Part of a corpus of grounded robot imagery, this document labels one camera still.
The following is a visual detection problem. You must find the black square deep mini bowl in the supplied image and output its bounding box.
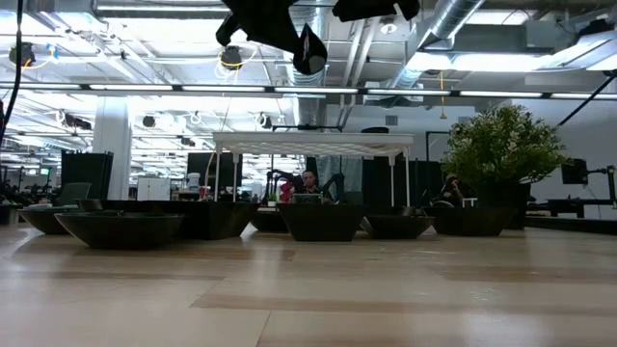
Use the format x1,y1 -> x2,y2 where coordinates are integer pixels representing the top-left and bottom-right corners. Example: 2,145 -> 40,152
75,199 -> 260,241
275,202 -> 366,243

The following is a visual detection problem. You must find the black desk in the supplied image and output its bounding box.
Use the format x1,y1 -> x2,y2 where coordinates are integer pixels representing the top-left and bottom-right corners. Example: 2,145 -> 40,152
525,196 -> 617,219

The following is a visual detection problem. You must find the black monitor on arm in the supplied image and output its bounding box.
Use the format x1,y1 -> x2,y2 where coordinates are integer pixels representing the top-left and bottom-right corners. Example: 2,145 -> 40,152
560,157 -> 617,206

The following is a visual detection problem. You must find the white pillar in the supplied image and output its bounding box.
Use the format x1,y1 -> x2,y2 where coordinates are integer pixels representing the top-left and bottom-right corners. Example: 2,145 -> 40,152
92,95 -> 133,201

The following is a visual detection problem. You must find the black room partition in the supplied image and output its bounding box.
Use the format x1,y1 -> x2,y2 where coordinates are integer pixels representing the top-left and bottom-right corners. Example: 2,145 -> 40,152
60,150 -> 116,202

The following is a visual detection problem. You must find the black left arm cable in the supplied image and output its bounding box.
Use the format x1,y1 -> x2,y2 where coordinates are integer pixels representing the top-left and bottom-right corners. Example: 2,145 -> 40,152
0,0 -> 26,146

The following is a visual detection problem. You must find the silver ventilation duct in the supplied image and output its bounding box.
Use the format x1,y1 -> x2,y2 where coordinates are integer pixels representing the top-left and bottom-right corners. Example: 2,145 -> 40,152
385,0 -> 486,91
274,0 -> 332,127

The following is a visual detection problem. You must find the black ceiling camera yellow cable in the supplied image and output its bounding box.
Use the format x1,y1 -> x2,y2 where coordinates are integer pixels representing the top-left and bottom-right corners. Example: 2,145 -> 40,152
8,40 -> 37,67
218,44 -> 246,72

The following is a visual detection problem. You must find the black boat-shaped mini plate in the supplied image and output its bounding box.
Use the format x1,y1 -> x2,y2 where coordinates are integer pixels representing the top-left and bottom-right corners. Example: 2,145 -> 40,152
364,214 -> 437,240
17,205 -> 82,236
250,211 -> 290,233
53,211 -> 185,251

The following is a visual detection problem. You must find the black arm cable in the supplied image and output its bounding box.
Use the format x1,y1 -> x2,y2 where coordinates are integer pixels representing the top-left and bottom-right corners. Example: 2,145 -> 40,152
0,0 -> 26,146
556,71 -> 617,127

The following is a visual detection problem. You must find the green potted plant black pot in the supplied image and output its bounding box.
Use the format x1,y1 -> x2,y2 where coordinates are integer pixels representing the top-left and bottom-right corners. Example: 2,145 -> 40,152
439,103 -> 570,231

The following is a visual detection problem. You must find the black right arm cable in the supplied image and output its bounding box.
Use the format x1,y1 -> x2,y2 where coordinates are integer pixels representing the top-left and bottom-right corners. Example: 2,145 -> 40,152
556,71 -> 617,127

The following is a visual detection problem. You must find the black aluminium rig frame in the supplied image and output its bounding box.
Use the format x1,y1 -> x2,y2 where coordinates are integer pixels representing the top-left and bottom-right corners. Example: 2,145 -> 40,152
524,215 -> 617,237

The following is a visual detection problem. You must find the grey laptop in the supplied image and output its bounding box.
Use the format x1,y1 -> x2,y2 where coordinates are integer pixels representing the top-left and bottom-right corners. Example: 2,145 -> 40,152
291,192 -> 325,205

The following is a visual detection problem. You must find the white cabinet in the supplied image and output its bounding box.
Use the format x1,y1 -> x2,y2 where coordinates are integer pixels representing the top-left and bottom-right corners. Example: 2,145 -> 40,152
136,176 -> 173,201

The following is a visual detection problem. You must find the white wire shelf rack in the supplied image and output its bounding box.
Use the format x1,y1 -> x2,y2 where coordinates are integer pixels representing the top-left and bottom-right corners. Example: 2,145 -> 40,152
211,131 -> 416,208

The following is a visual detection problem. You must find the person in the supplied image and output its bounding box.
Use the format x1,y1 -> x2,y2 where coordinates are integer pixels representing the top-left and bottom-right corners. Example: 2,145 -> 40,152
434,173 -> 477,209
298,169 -> 334,203

